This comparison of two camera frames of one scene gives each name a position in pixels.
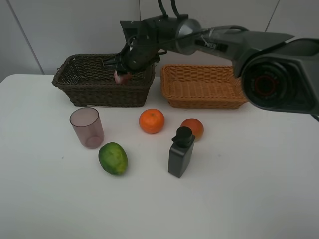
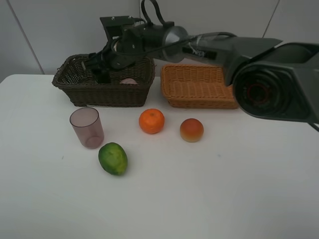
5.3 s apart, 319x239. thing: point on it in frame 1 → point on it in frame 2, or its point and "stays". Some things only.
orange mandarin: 151,120 stays
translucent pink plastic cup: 88,126 stays
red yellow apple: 197,127 stays
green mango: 113,158 stays
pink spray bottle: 122,79 → 128,80
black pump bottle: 180,152 → 101,75
